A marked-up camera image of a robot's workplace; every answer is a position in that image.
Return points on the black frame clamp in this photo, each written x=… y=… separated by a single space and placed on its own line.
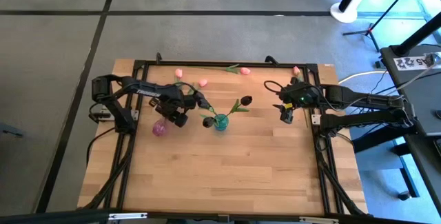
x=158 y=58
x=271 y=59

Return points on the small grey camera block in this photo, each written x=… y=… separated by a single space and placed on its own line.
x=223 y=218

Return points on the black aluminium table frame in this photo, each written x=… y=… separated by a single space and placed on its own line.
x=213 y=63

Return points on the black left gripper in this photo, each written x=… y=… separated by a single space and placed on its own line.
x=179 y=102

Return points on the black rig beam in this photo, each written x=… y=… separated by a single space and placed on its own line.
x=51 y=217

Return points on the white column stand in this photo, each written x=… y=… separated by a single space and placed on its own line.
x=342 y=14

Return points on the white mounting plate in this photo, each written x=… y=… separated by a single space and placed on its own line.
x=134 y=115
x=316 y=119

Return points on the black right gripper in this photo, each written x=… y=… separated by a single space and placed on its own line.
x=303 y=94

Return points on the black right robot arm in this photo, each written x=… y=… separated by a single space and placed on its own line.
x=361 y=98

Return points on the white printed label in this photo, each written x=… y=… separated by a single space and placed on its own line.
x=410 y=63

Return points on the grey floor object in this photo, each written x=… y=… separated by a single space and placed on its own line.
x=10 y=131

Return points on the black desk foot beam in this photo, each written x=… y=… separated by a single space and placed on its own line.
x=373 y=141

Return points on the black pole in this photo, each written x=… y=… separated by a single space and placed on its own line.
x=418 y=35

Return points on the teal glass vase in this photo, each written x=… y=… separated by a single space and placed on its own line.
x=222 y=123

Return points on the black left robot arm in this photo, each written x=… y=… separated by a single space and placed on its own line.
x=144 y=91

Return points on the purple glass vase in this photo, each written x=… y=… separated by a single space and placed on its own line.
x=159 y=129

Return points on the silver metal bracket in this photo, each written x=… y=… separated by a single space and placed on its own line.
x=318 y=220
x=127 y=216

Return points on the dark grey desk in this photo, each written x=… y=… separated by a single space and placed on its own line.
x=423 y=93

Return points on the black tripod stand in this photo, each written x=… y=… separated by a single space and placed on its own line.
x=370 y=30

